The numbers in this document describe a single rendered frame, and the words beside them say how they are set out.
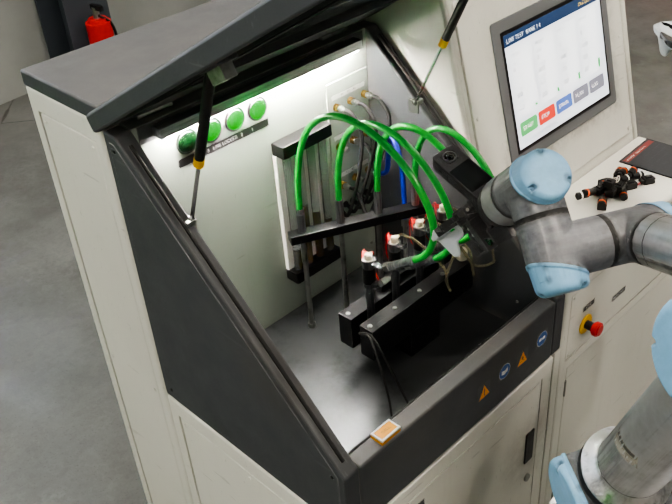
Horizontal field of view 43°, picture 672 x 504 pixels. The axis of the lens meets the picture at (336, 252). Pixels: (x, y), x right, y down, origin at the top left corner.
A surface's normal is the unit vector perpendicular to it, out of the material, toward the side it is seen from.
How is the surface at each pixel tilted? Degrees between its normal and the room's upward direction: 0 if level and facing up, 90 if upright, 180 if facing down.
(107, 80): 0
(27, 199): 0
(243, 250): 90
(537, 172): 46
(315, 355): 0
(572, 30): 76
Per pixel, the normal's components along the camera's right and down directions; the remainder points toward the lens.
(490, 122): 0.67, 0.16
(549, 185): 0.20, -0.20
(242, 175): 0.71, 0.36
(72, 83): -0.07, -0.82
